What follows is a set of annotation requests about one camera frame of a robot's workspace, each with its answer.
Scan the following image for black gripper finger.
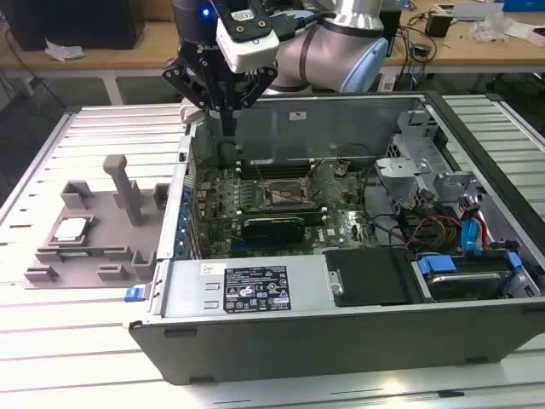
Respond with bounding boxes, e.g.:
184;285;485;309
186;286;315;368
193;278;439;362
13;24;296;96
160;56;229;138
227;67;280;138

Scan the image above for CPU socket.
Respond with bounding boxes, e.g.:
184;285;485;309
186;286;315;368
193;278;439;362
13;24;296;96
261;176;310;210

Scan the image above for wooden desk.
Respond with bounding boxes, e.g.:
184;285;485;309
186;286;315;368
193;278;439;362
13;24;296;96
0;0;545;107

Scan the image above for black RAM slot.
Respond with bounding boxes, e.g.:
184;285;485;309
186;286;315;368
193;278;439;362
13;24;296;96
246;159;311;168
244;167;311;178

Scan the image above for black computer tower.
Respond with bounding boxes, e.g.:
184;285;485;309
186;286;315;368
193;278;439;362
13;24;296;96
12;0;146;51

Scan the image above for crumpled white paper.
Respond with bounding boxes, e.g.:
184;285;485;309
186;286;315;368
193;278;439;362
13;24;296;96
44;37;86;63

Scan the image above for installed green RAM stick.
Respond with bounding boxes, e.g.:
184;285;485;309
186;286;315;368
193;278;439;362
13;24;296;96
238;205;327;219

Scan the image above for tall black box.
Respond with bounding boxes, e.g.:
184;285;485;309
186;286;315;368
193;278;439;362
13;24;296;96
381;8;404;59

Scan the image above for black graphics card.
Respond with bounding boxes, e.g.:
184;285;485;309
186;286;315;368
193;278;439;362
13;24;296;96
242;215;307;249

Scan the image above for green motherboard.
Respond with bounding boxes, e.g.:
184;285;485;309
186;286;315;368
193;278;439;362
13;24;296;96
186;159;410;259

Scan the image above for silver metal drive cage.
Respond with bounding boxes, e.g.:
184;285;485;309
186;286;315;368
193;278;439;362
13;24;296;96
374;109;486;208

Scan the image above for grey plastic parts rack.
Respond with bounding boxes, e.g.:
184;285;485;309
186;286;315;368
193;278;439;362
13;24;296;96
23;153;171;291

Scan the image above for small black cube box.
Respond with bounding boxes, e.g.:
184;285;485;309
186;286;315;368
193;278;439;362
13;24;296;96
425;12;452;37

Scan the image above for black power supply label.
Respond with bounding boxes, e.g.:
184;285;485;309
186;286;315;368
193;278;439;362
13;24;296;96
224;266;291;315

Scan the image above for silver power supply unit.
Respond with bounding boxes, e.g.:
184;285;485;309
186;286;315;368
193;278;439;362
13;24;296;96
161;255;331;319

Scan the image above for clear plastic bags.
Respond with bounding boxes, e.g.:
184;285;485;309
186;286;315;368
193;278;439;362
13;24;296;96
470;12;512;43

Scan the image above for blue disk carrier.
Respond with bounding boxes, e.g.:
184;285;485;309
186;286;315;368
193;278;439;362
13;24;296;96
416;251;524;299

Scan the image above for black open PC case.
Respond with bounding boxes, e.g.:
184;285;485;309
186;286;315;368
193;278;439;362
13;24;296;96
127;89;545;387

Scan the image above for blue flat box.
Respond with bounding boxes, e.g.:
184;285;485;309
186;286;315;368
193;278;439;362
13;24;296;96
502;0;545;12

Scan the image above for silver hard disk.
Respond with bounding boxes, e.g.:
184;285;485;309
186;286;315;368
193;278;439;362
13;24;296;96
425;272;503;302

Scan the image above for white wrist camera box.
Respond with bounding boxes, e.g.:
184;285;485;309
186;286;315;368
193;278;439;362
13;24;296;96
215;7;282;74

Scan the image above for light grey case handle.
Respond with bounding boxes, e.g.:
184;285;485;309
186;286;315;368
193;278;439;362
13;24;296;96
179;98;209;125

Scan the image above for black camera cable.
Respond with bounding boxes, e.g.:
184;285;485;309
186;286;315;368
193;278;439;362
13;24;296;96
272;10;338;42

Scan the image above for red yellow wire bundle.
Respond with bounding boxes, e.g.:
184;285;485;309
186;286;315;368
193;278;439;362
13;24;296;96
419;215;463;248

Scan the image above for blue flat data wire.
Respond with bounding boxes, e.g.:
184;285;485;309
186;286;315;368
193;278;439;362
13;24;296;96
462;216;485;257

